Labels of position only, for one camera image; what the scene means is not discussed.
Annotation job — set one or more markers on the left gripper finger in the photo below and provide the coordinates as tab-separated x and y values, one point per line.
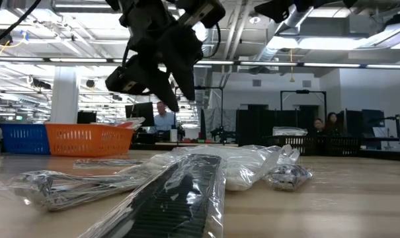
156	82
183	56

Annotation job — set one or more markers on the red toothbrush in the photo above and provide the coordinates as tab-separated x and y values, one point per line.
130	123

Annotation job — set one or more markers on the black comb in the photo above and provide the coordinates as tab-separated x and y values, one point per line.
107	163
173	205

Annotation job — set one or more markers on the white cotton pads bag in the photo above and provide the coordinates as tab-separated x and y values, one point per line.
289	154
289	131
246	175

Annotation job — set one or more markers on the silver nail file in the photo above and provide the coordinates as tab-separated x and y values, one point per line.
37	190

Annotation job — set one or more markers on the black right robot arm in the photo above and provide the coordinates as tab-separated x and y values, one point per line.
279	10

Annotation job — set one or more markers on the background black robot arm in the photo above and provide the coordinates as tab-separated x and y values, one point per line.
223	134
398	127

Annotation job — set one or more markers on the black computer monitor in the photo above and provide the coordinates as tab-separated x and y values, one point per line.
86	118
140	114

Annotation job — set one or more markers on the white bottle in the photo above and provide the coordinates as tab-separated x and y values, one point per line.
174	135

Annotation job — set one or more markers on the orange plastic basket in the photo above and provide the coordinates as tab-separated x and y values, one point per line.
87	140

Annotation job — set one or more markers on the white pillar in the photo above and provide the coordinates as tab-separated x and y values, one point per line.
64	96

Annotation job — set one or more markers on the black partition screen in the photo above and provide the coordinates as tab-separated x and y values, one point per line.
351	124
256	125

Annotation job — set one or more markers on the blue plastic basket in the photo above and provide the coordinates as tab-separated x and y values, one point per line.
24	139

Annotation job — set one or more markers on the bright ceiling light panel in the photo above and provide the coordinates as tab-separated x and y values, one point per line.
332	43

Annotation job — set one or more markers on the black plastic basket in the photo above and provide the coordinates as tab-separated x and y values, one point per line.
310	145
345	139

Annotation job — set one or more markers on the small metal clipper in bag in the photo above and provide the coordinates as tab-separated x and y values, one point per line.
287	176

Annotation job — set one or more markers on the silver ventilation duct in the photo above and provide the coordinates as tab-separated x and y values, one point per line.
202	79

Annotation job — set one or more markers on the black station frame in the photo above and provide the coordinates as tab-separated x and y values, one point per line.
303	91
216	88

